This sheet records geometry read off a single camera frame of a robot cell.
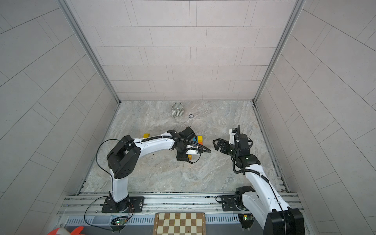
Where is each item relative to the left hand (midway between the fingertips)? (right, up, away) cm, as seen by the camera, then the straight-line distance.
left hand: (191, 152), depth 89 cm
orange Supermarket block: (0, +1, -10) cm, 10 cm away
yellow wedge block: (-30, +10, +6) cm, 32 cm away
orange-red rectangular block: (+5, +12, -27) cm, 30 cm away
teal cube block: (+2, +11, -15) cm, 18 cm away
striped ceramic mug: (-10, +26, +13) cm, 31 cm away
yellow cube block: (+5, +8, 0) cm, 10 cm away
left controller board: (-32, -26, -24) cm, 48 cm away
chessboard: (-5, -25, -25) cm, 35 cm away
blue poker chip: (-1, +22, +19) cm, 29 cm away
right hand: (+16, +7, -7) cm, 18 cm away
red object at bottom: (-48, -27, -27) cm, 61 cm away
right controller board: (+26, -26, -21) cm, 42 cm away
